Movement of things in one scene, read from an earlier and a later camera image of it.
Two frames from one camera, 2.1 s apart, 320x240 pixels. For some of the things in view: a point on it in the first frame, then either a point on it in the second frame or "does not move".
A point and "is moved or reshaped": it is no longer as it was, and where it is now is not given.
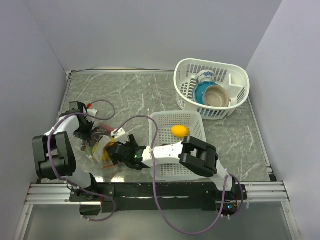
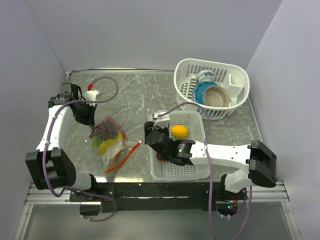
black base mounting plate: [147, 196] does not move
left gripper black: [86, 135] to [90, 120]
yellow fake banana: [105, 154] to [106, 143]
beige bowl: [216, 95] does not move
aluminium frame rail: [56, 193] does not move
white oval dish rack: [212, 89] does not move
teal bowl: [198, 91] does not move
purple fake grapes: [95, 134] to [106, 129]
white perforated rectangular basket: [172, 127] does not move
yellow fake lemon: [179, 131] does not move
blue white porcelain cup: [205, 75] does not move
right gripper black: [132, 144] to [165, 130]
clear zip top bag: [95, 156] is moved or reshaped
